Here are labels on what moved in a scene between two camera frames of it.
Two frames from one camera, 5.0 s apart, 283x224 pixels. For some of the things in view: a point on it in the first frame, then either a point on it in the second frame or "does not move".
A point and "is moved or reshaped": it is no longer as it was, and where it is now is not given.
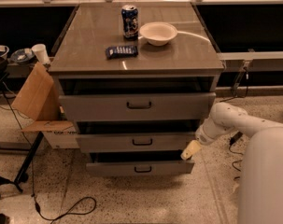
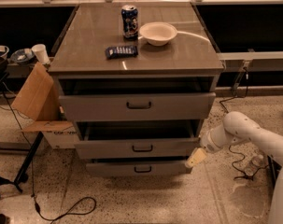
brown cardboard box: (37, 99) does not move
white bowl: (158, 33) does not move
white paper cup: (41, 54) does not move
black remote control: (121, 51) does not move
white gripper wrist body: (205, 135) -> (210, 144)
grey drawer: (140, 142) is moved or reshaped
